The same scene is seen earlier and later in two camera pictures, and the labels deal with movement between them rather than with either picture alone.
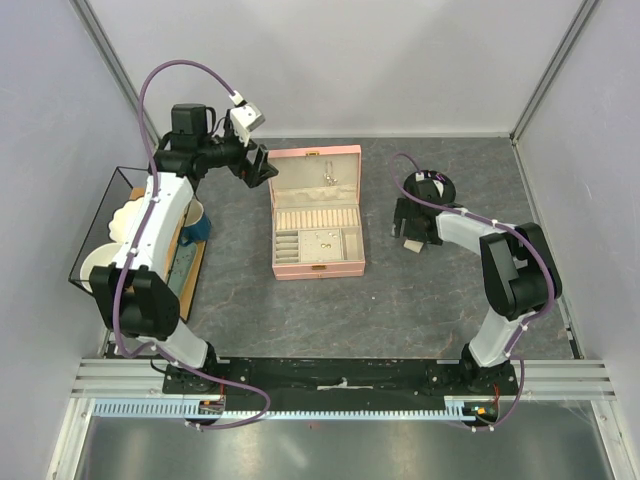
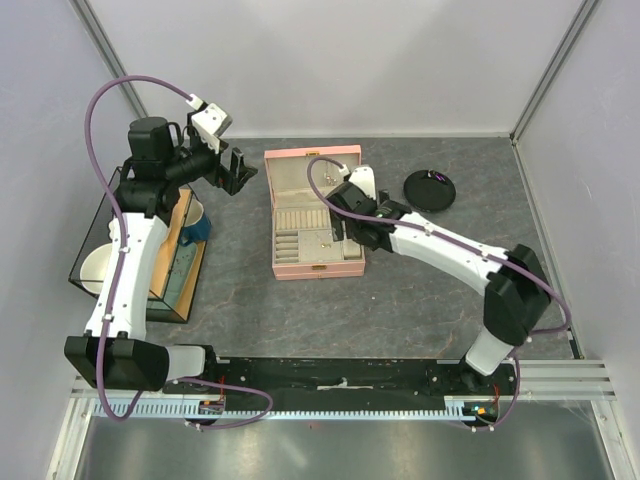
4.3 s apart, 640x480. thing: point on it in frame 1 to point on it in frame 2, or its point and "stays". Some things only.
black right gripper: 404,210 to 337,226
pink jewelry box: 318,227 stays
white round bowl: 102,255 stays
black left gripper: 257,173 to 233,180
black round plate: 435,187 stays
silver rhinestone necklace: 329,177 stays
